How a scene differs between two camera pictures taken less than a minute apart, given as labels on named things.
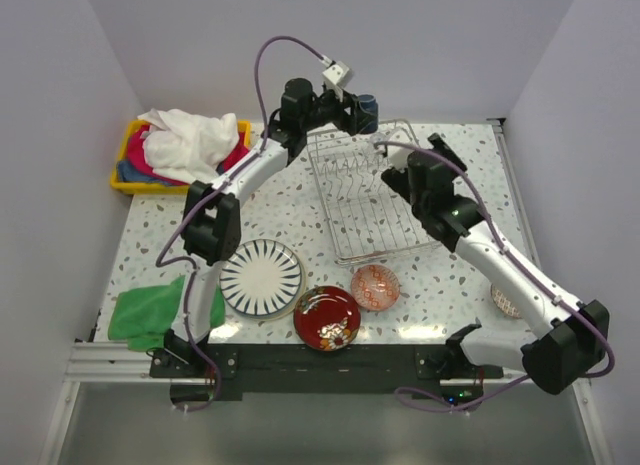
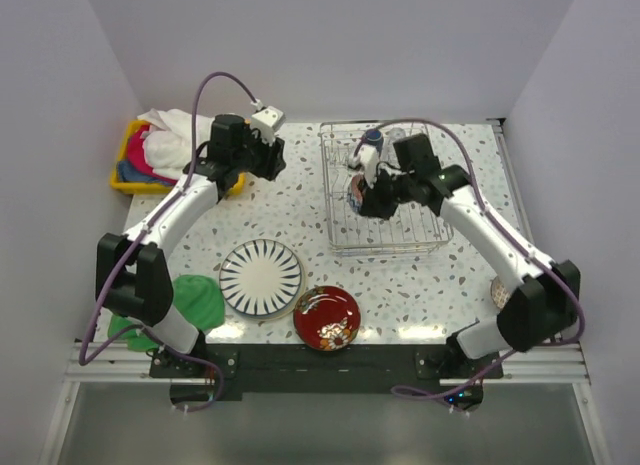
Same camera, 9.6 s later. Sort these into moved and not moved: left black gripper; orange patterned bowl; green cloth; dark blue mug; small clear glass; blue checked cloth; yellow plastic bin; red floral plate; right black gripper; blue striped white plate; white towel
Moved: left black gripper; right black gripper; dark blue mug; orange patterned bowl; small clear glass
Not moved: yellow plastic bin; green cloth; white towel; red floral plate; blue striped white plate; blue checked cloth
